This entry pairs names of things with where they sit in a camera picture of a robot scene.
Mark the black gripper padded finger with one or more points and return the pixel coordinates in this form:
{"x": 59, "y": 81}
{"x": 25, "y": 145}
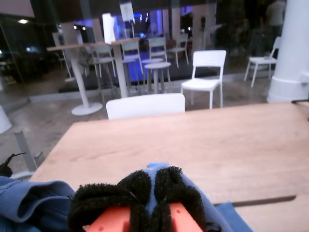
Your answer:
{"x": 4, "y": 170}

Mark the orange gripper padded finger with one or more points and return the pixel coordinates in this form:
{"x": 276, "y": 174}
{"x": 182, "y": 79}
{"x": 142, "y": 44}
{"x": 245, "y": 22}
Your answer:
{"x": 108, "y": 200}
{"x": 178, "y": 195}

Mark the blue printed T-shirt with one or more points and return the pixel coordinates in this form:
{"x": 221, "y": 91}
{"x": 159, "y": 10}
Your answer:
{"x": 43, "y": 200}

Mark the grey metal table leg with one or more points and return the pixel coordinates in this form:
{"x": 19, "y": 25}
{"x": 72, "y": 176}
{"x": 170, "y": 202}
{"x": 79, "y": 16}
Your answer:
{"x": 24, "y": 149}

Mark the short blue tape piece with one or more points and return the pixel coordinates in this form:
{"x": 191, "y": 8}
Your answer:
{"x": 157, "y": 164}

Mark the white slatted chair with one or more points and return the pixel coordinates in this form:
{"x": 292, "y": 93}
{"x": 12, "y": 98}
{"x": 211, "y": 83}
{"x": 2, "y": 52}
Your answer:
{"x": 144, "y": 106}

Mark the tall wooden bar table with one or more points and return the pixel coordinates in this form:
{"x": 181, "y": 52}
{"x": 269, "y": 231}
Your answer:
{"x": 82, "y": 72}

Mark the white plastic chair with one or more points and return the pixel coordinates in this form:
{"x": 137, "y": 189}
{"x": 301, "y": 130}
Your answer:
{"x": 263, "y": 60}
{"x": 207, "y": 72}

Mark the round white stool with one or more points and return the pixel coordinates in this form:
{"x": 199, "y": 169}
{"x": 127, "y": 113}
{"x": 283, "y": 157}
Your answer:
{"x": 157, "y": 65}

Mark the grey bar stool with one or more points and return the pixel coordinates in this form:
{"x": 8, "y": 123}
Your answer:
{"x": 103, "y": 55}
{"x": 131, "y": 55}

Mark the grey cafe chair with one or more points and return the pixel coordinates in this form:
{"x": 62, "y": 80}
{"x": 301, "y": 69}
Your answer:
{"x": 180, "y": 46}
{"x": 157, "y": 47}

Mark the white bucket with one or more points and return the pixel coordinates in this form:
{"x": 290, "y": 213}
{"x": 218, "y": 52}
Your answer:
{"x": 292, "y": 48}

